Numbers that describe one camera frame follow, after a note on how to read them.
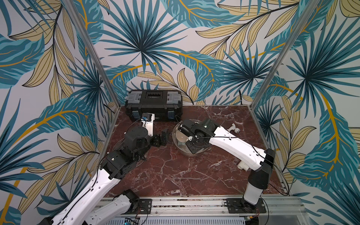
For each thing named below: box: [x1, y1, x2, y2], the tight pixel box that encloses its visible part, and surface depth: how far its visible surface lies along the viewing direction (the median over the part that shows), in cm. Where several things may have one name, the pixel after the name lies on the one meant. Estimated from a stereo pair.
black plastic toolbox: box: [124, 89, 183, 122], surface depth 100 cm
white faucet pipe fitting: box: [226, 123, 241, 134], surface depth 105 cm
